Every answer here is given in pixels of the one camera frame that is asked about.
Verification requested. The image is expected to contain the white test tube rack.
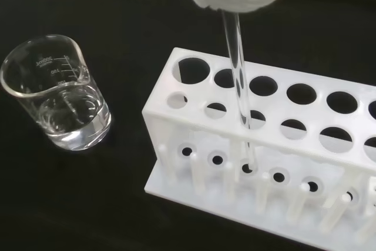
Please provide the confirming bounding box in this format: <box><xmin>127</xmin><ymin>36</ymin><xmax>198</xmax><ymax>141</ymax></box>
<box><xmin>141</xmin><ymin>46</ymin><xmax>376</xmax><ymax>251</ymax></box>

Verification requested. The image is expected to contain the black bench cloth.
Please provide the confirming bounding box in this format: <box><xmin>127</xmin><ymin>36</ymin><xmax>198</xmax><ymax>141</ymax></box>
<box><xmin>0</xmin><ymin>0</ymin><xmax>376</xmax><ymax>251</ymax></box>

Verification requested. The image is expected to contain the clear glass beaker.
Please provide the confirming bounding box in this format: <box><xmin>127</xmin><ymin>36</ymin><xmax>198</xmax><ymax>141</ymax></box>
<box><xmin>0</xmin><ymin>34</ymin><xmax>113</xmax><ymax>152</ymax></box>

